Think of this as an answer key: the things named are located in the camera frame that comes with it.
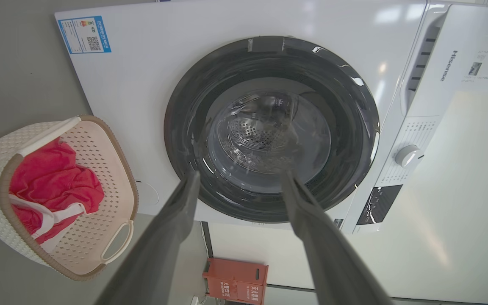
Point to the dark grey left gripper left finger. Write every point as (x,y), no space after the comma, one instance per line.
(156,254)

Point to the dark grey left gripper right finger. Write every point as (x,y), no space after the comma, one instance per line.
(333,258)

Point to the white perforated laundry basket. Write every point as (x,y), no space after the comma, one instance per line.
(95,178)

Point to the red fire extinguisher box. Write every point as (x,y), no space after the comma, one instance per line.
(235,281)

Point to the dark round washing machine door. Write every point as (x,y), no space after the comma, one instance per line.
(345,140)

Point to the red and white garment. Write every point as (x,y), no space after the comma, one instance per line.
(57,178)

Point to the white washing machine dial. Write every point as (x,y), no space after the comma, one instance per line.
(408,156)

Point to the white front-load washing machine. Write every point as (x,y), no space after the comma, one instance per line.
(142,93)

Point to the blue energy label sticker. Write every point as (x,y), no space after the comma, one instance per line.
(84,34)

